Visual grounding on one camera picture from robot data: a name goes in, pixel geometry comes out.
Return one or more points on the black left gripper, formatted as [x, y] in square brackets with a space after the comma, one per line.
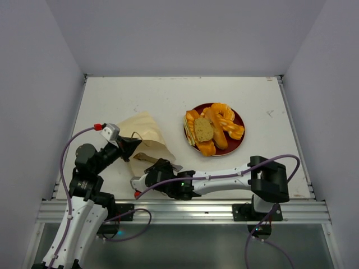
[127, 147]

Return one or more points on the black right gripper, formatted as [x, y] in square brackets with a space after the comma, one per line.
[156, 174]

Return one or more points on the metal tongs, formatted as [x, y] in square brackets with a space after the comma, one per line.
[144, 157]

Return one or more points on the white paper bag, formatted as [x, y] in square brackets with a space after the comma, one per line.
[145, 128]

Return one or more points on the fake triangle sandwich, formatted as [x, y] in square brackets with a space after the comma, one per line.
[188, 132]

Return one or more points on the fake braided orange bread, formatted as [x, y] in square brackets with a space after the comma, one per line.
[206, 148]

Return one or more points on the fake speckled bread slice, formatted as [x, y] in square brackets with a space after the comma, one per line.
[203, 129]

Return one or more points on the fake round bun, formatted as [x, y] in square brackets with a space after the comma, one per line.
[219, 136]

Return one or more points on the fake twisted glazed bread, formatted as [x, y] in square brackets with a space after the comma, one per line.
[234, 130]

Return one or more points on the fake orange ring donut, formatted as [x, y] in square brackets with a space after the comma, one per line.
[223, 110]

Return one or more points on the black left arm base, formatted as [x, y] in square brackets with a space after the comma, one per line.
[111, 227]

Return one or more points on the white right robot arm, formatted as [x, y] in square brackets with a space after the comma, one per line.
[265, 178]

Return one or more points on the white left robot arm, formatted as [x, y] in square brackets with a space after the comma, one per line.
[87, 207]

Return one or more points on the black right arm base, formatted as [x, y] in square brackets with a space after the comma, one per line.
[244, 212]

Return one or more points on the dark red round plate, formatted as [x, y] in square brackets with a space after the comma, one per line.
[232, 144]

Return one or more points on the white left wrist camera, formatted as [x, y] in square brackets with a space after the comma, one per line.
[109, 131]

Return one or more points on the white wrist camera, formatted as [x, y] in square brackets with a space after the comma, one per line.
[138, 185]
[109, 131]

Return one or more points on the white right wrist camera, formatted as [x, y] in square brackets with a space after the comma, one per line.
[138, 185]

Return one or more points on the aluminium mounting rail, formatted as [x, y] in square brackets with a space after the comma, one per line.
[202, 211]

